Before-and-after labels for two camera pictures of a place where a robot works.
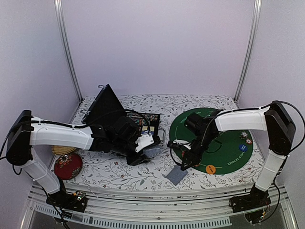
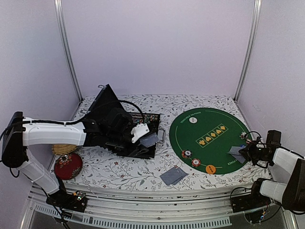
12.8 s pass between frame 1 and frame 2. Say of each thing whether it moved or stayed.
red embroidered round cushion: stayed
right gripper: moved
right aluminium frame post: stayed
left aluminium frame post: stayed
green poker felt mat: stayed
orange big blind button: stayed
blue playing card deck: moved
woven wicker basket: stayed
